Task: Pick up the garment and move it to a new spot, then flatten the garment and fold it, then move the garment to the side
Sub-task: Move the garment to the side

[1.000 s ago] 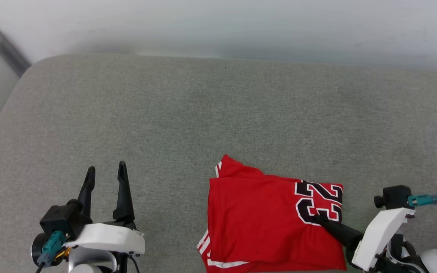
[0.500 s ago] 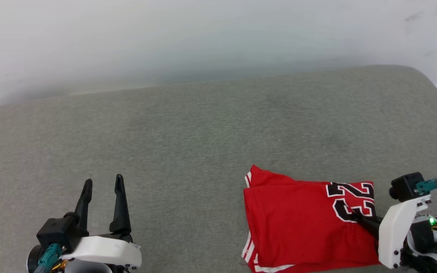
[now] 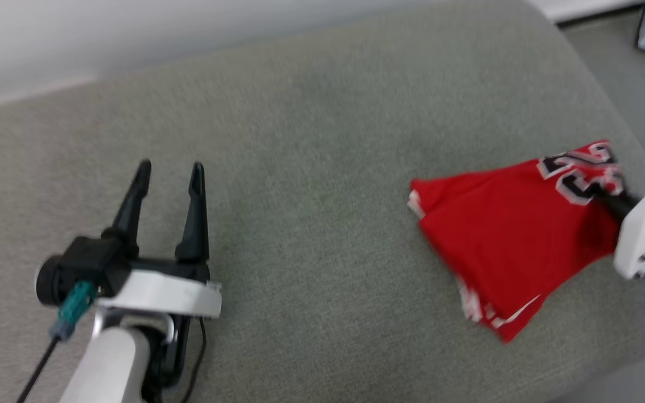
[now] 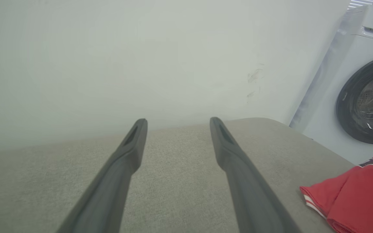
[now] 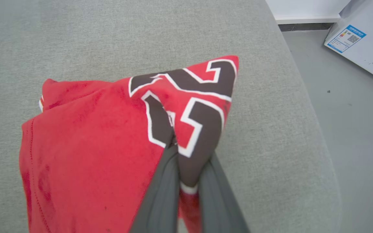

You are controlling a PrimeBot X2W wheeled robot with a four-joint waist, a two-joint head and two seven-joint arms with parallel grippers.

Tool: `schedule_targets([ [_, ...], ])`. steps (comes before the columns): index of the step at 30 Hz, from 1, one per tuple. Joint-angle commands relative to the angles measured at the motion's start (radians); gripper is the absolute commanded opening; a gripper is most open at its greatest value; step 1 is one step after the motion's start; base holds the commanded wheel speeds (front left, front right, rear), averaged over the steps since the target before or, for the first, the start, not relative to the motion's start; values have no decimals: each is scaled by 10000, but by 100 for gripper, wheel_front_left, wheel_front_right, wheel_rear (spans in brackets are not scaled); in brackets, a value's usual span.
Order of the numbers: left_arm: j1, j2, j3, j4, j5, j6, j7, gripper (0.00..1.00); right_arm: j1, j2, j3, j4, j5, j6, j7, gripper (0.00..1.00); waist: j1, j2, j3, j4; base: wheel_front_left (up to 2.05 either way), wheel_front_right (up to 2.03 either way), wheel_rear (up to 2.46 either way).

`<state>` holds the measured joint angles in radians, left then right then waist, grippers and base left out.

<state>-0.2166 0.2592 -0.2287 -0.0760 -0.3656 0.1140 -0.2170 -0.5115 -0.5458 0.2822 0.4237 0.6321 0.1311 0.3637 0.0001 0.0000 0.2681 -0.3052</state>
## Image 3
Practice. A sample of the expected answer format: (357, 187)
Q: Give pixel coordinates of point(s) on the teal left camera connector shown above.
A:
(73, 310)

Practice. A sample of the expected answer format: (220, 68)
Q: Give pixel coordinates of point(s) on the red Bulls basketball jersey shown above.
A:
(513, 235)

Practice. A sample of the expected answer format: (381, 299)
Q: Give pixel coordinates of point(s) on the grey fabric cushion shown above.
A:
(311, 168)

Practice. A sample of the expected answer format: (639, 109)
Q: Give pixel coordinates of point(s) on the white baseboard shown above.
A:
(585, 8)

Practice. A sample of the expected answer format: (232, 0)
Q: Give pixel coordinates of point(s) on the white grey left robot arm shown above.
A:
(110, 366)

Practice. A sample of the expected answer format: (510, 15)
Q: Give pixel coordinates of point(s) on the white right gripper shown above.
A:
(644, 232)

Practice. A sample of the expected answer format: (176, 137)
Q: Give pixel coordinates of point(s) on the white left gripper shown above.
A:
(160, 291)

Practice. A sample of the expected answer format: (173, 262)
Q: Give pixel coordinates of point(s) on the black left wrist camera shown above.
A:
(84, 268)

